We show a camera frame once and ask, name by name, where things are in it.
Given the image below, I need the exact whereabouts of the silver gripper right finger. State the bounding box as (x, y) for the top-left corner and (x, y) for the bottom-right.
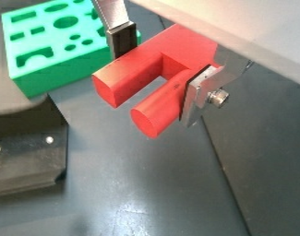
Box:
(180, 45), (253, 127)

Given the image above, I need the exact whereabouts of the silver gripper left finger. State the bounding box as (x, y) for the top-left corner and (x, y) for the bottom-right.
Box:
(90, 0), (137, 59)

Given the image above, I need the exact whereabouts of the red square-circle object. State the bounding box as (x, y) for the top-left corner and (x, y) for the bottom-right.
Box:
(90, 23), (220, 139)

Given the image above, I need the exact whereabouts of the green shape-sorter block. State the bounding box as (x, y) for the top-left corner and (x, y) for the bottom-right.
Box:
(0, 0), (142, 100)

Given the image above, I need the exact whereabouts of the black fixture bracket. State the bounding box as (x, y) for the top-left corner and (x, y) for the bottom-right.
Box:
(0, 96), (69, 195)

